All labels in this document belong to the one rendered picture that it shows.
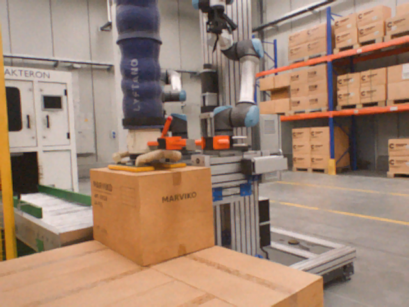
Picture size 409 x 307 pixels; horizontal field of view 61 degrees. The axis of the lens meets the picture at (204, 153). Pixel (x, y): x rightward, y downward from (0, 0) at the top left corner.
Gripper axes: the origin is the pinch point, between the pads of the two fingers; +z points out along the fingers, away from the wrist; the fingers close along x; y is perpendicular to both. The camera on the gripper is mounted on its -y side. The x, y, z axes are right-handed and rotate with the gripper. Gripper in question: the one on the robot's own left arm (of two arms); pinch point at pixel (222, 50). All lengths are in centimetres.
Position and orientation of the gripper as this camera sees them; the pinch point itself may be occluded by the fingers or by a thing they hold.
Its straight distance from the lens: 180.9
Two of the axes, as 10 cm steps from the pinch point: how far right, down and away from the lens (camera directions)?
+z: 0.4, 10.0, 0.5
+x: 5.9, 0.1, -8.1
